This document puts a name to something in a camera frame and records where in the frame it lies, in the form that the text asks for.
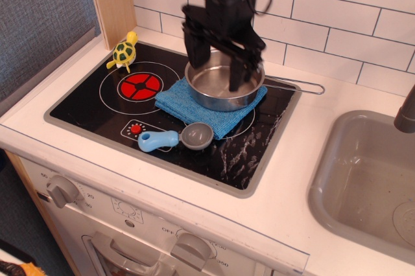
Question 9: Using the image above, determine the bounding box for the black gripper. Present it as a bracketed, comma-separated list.
[182, 0, 265, 92]

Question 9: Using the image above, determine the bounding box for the stainless steel pot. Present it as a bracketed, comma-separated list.
[185, 49, 325, 112]

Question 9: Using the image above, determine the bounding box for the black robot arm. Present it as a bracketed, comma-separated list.
[182, 0, 266, 92]

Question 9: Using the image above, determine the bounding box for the blue folded cloth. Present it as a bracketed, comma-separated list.
[155, 78, 267, 140]

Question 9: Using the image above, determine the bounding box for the blue grey toy scoop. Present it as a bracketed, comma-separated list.
[137, 122, 214, 152]

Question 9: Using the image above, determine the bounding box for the green yellow toy turtle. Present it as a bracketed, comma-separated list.
[106, 31, 138, 74]

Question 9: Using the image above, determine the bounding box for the black toy stove top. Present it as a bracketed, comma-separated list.
[45, 43, 300, 198]

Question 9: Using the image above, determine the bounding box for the grey plastic sink basin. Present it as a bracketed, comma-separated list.
[309, 110, 414, 264]

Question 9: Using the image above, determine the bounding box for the grey right oven knob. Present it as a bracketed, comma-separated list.
[171, 233, 213, 271]

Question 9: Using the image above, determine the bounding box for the grey faucet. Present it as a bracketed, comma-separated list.
[394, 86, 415, 133]

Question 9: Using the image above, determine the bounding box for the grey left timer knob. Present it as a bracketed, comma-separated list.
[46, 176, 79, 209]

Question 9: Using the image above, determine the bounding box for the yellow object bottom left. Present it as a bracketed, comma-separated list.
[19, 262, 46, 276]

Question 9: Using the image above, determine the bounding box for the wooden upright post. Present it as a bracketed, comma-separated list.
[94, 0, 137, 50]

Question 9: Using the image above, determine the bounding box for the grey oven door handle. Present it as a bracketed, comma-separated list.
[90, 232, 178, 275]

